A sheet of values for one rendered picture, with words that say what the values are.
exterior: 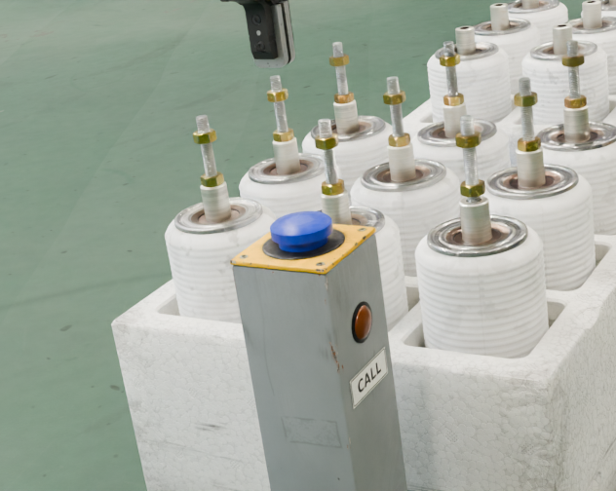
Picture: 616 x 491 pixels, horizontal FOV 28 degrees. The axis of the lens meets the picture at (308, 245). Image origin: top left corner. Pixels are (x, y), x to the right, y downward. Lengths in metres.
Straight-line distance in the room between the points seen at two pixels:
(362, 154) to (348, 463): 0.46
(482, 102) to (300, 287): 0.73
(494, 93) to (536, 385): 0.64
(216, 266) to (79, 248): 0.78
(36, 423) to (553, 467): 0.61
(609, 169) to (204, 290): 0.37
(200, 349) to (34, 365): 0.46
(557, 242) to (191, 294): 0.30
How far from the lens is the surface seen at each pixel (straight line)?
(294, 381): 0.79
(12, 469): 1.25
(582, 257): 1.02
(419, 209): 1.04
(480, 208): 0.91
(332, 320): 0.75
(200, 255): 1.01
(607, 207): 1.11
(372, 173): 1.08
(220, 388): 1.02
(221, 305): 1.02
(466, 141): 0.89
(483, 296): 0.90
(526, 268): 0.90
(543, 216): 0.99
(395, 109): 1.05
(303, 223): 0.77
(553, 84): 1.41
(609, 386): 1.02
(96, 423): 1.29
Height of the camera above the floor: 0.60
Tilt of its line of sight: 22 degrees down
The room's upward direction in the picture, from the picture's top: 8 degrees counter-clockwise
